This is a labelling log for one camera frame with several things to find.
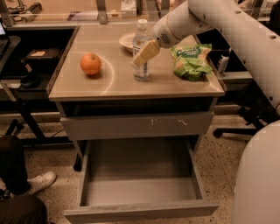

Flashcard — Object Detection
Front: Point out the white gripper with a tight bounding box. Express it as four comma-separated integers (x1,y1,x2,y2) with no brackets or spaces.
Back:
132,15,180,67

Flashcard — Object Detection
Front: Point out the clear plastic tea bottle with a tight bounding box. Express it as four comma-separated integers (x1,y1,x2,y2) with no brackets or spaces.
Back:
132,19,151,81

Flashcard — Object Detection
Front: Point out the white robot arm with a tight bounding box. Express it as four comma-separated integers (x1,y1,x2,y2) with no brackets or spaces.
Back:
132,0,280,224

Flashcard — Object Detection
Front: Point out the grey drawer cabinet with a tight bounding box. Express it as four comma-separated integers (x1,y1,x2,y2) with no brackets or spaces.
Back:
49,23,224,170

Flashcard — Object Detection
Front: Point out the closed grey upper drawer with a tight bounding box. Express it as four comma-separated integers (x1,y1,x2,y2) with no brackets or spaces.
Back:
60,111,214,141

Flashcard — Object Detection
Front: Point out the open grey lower drawer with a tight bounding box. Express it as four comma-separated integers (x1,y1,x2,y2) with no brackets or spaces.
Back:
65,137,219,224

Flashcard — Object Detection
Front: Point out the white paper bowl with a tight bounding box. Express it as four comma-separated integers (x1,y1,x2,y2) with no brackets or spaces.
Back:
119,32,135,53

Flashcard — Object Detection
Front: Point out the green snack chip bag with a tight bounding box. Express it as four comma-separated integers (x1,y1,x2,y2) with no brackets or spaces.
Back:
171,44,213,81

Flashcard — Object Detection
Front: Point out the orange apple fruit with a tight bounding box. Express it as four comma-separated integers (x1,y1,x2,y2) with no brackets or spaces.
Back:
80,52,102,75

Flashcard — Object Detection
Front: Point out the black box with label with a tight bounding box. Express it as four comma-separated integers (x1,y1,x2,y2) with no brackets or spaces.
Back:
25,48,61,65

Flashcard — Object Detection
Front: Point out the black office chair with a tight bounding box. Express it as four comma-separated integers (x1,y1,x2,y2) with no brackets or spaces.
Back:
213,80,280,138

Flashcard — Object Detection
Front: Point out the white sneaker shoe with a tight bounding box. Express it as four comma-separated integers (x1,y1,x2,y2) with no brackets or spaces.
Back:
27,171,57,195

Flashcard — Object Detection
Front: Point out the person's dark trouser leg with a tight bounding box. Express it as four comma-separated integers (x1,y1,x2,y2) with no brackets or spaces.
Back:
0,136,30,195

